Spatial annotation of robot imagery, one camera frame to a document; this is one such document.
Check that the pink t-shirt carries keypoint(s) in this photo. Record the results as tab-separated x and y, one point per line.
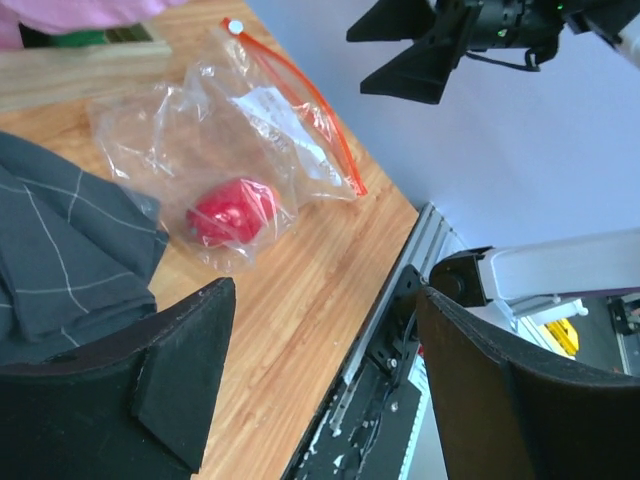
67	16

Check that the wooden clothes rack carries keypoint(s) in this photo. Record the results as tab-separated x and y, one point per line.
41	74

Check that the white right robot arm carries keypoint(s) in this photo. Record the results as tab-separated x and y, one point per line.
596	264

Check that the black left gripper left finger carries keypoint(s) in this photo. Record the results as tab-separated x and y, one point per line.
136	404

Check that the red yellow fake mango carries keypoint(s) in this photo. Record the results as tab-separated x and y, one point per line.
234	211

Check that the clear zip top bag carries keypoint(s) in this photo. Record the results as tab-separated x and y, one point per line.
242	110

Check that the dark grey checked cloth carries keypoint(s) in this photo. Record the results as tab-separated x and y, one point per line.
77	254

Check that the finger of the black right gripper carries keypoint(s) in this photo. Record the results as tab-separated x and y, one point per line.
393	20
421	72

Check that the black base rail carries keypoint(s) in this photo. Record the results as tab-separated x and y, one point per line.
367	424

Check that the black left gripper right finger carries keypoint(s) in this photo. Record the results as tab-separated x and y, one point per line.
508	409

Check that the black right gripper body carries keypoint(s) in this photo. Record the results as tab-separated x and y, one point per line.
473	27

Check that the green t-shirt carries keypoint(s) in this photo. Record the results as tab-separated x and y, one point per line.
79	39

